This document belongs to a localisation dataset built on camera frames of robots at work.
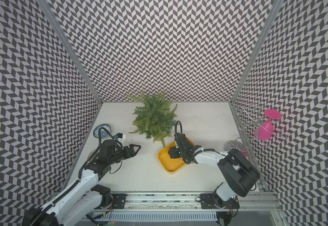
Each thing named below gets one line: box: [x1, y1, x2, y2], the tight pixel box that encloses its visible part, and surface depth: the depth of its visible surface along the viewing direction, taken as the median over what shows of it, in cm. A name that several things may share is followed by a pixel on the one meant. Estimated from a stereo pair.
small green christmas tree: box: [125, 90, 178, 149], surface depth 77 cm
